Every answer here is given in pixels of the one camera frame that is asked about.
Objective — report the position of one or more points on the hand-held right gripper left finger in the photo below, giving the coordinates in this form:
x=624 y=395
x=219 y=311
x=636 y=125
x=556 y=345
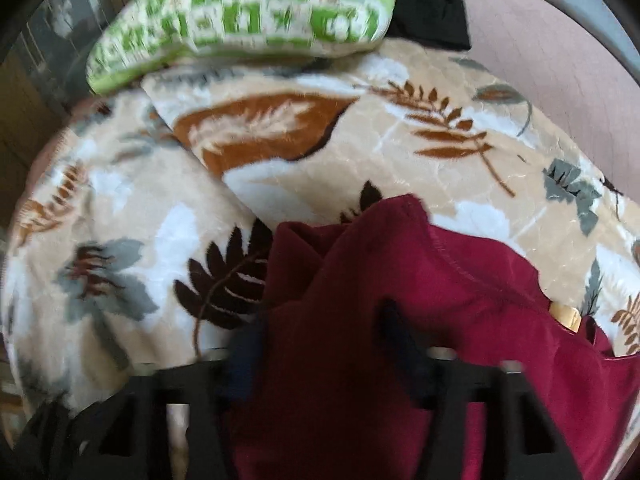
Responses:
x=242 y=360

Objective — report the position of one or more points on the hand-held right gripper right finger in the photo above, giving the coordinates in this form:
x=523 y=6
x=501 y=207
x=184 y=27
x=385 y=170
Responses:
x=402 y=342

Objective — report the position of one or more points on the red long-sleeved shirt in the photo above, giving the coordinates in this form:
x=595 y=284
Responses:
x=350 y=310

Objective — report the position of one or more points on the beige leaf-print blanket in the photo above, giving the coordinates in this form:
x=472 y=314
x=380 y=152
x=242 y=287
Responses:
x=320 y=150

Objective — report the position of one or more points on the pink quilted mattress cover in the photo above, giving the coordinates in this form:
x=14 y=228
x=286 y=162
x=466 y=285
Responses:
x=555 y=70

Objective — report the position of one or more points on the black cloth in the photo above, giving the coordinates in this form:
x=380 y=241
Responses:
x=430 y=5

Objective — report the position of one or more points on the green checked pillow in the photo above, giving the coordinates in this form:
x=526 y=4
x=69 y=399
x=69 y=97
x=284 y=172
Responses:
x=240 y=15

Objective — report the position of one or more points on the patterned glass door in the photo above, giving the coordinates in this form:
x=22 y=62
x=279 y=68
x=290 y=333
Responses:
x=55 y=45

